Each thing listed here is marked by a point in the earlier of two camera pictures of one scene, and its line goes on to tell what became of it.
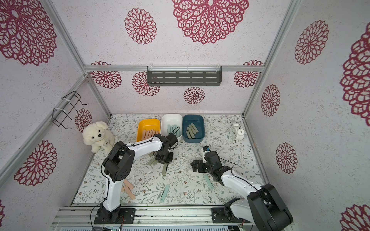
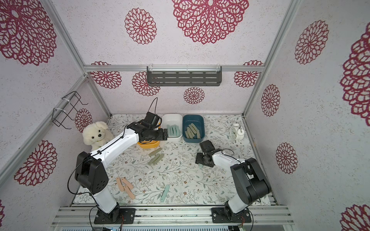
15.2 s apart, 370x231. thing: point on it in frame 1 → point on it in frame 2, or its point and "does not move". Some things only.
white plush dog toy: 97,135 does not move
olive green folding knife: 194,127 does not move
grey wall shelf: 181,76 does not move
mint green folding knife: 173,127 does not move
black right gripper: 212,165 → 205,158
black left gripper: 163,161 → 161,136
